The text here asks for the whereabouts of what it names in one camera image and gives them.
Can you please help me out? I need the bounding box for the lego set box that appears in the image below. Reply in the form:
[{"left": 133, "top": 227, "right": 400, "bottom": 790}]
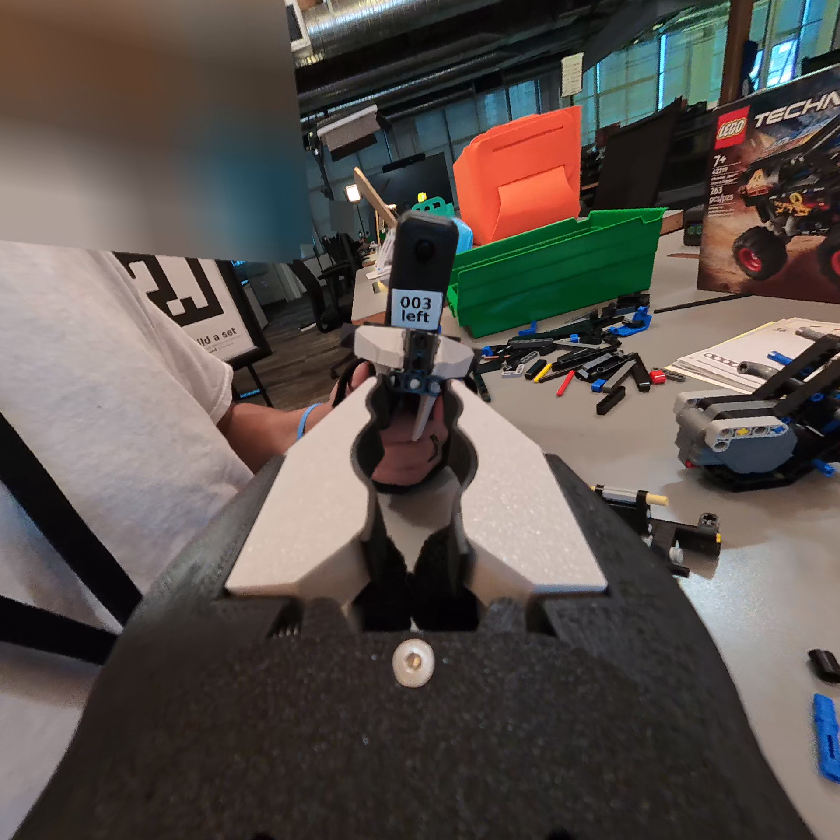
[{"left": 697, "top": 69, "right": 840, "bottom": 305}]

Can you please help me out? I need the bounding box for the long black lego axle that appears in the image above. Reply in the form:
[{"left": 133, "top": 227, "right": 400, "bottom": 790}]
[{"left": 653, "top": 291, "right": 753, "bottom": 315}]

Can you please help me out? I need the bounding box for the grey lego chassis model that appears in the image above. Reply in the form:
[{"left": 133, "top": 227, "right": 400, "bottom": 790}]
[{"left": 674, "top": 335, "right": 840, "bottom": 493}]

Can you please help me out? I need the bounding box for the person's left forearm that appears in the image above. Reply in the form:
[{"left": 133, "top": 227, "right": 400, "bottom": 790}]
[{"left": 217, "top": 400, "right": 332, "bottom": 475}]

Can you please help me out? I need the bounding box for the wooden board on stand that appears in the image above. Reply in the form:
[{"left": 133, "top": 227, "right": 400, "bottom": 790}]
[{"left": 352, "top": 167, "right": 399, "bottom": 232}]

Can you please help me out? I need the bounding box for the green plastic bin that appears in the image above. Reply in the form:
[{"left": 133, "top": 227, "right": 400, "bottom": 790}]
[{"left": 446, "top": 206, "right": 668, "bottom": 340}]

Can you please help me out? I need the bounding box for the black lego beam assembly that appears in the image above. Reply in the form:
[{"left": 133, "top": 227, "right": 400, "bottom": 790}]
[{"left": 591, "top": 484, "right": 724, "bottom": 580}]

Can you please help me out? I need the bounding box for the pile of small lego pieces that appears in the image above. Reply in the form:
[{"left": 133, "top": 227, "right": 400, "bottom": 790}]
[{"left": 812, "top": 693, "right": 840, "bottom": 784}]

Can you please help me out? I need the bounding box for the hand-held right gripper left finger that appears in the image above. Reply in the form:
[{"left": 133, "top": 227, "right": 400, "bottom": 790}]
[{"left": 225, "top": 377, "right": 389, "bottom": 627}]

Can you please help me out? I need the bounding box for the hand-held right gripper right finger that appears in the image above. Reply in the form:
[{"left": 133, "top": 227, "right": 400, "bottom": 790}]
[{"left": 451, "top": 379, "right": 609, "bottom": 624}]

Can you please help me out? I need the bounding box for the orange plastic box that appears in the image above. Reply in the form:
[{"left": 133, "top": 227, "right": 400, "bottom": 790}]
[{"left": 451, "top": 105, "right": 584, "bottom": 245}]

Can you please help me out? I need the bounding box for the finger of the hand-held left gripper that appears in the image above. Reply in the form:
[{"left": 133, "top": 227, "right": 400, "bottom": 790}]
[
  {"left": 354, "top": 326, "right": 411, "bottom": 383},
  {"left": 433, "top": 335, "right": 476, "bottom": 383}
]

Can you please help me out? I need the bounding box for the framed black white marker sign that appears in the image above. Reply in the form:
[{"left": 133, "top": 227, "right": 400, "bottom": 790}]
[{"left": 112, "top": 252, "right": 274, "bottom": 379}]

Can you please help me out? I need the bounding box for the person's left hand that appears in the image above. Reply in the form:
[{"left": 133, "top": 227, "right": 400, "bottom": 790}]
[{"left": 373, "top": 394, "right": 455, "bottom": 493}]

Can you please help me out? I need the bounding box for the open lego instruction booklet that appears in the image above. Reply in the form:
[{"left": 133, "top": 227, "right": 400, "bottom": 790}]
[{"left": 666, "top": 318, "right": 840, "bottom": 396}]

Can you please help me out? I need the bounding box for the blue lego panel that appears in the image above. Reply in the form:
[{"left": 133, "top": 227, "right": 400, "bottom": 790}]
[{"left": 607, "top": 304, "right": 655, "bottom": 337}]

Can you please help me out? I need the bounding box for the silver air duct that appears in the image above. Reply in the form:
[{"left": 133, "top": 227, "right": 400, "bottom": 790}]
[{"left": 295, "top": 0, "right": 501, "bottom": 64}]

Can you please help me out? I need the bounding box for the pile of black lego beams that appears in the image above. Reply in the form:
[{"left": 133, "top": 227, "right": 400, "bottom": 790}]
[{"left": 476, "top": 293, "right": 687, "bottom": 416}]

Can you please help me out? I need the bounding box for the black monitor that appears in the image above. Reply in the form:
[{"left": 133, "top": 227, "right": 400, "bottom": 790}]
[{"left": 382, "top": 151, "right": 455, "bottom": 206}]

